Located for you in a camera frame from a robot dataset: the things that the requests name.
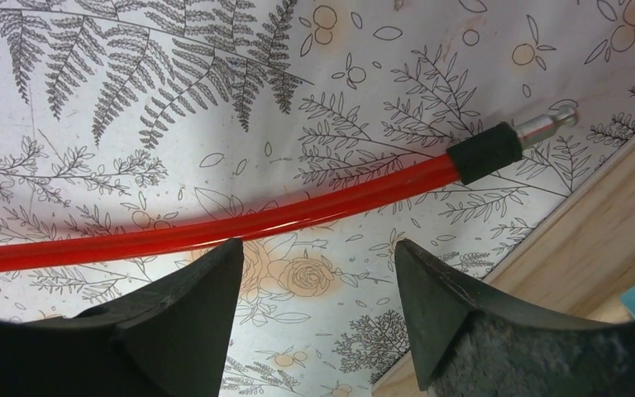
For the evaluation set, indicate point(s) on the floral patterned mat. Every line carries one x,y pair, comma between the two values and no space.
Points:
138,116

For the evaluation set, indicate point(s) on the red cable lock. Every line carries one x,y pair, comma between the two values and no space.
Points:
466,162

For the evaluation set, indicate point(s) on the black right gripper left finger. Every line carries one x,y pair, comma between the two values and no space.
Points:
168,338

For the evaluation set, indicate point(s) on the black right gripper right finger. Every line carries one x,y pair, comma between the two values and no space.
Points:
468,338

